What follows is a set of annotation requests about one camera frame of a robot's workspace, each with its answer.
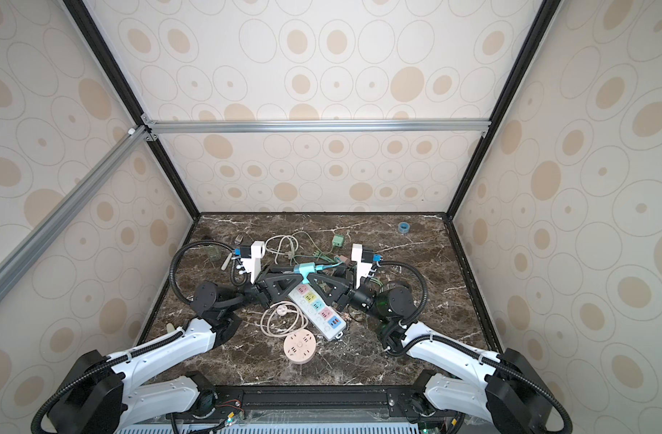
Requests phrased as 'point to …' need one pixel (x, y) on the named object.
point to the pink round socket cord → (283, 318)
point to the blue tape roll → (403, 227)
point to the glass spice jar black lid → (214, 253)
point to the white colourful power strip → (326, 318)
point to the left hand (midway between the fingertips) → (304, 286)
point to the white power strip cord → (288, 253)
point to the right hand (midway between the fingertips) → (313, 277)
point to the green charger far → (338, 240)
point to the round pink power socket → (299, 346)
